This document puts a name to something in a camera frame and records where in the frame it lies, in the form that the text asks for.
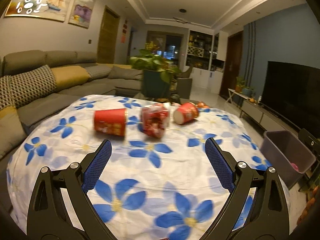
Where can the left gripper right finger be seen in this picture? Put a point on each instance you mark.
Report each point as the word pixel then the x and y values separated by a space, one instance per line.
pixel 268 216

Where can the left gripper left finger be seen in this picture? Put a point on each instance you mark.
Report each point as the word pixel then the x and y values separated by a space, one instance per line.
pixel 48 217

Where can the red gold paper cup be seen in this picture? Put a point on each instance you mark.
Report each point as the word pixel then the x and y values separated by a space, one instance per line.
pixel 111 121

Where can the red cup white rim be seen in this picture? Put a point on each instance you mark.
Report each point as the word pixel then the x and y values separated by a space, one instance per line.
pixel 187 112

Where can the red snack wrapper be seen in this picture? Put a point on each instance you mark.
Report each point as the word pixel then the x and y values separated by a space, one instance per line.
pixel 155 119

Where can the large pink plastic bag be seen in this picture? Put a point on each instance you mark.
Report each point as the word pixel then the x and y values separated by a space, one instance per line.
pixel 295 167

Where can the grey plastic trash bin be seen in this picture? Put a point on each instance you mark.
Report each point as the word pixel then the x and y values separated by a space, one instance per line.
pixel 281 148

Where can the right human hand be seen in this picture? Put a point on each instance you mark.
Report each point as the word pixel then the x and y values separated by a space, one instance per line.
pixel 308 206

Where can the grey tv console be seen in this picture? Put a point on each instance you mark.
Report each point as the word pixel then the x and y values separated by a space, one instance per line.
pixel 264 118

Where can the black flat television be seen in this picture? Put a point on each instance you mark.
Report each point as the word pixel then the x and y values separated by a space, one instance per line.
pixel 292 91

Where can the small potted plant orange pot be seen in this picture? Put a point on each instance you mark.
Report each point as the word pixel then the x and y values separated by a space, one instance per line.
pixel 240 83

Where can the white folding side table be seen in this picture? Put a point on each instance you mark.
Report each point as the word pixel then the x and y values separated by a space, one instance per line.
pixel 232 92

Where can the dark entrance door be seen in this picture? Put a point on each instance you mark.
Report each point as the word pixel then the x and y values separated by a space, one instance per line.
pixel 232 63

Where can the floral blue white tablecloth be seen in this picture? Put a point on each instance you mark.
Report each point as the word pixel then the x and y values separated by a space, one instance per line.
pixel 150 188

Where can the plate of oranges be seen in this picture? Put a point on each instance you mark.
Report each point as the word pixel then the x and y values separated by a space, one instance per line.
pixel 201 105

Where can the patterned black white cushion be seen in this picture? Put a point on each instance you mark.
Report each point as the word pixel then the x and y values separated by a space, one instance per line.
pixel 29 86

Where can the grey sectional sofa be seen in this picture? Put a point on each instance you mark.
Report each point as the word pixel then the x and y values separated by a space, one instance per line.
pixel 18 123

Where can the display cabinet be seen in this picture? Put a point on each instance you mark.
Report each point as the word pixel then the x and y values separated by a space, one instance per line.
pixel 206 55

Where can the grey armchair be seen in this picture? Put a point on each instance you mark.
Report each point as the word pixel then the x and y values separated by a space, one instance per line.
pixel 184 83

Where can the yellow cushion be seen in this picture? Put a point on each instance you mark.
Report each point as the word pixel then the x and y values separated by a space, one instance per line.
pixel 69 76

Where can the green potted plant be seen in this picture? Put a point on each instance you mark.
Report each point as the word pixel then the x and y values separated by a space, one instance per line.
pixel 158 73

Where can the wooden door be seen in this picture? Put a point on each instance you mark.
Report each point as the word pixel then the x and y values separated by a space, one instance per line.
pixel 108 36

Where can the purple abstract painting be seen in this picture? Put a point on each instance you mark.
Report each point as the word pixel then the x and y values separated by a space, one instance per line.
pixel 81 13

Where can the sailboat painting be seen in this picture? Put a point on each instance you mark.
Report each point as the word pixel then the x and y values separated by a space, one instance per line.
pixel 55 10

